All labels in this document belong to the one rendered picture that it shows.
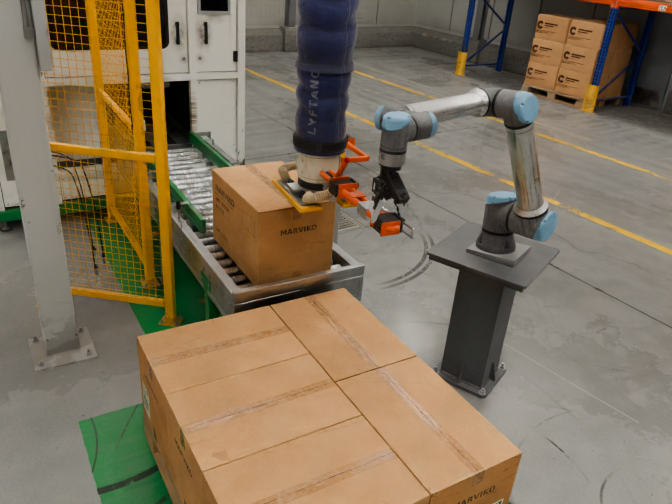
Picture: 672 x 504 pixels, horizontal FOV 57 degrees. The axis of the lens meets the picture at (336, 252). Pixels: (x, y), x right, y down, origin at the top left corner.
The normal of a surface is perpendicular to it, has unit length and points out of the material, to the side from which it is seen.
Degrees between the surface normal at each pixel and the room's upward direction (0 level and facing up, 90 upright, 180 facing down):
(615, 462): 0
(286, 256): 90
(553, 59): 92
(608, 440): 0
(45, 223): 92
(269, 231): 90
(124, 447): 0
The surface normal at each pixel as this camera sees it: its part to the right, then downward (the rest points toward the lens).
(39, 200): 0.49, 0.41
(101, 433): 0.07, -0.89
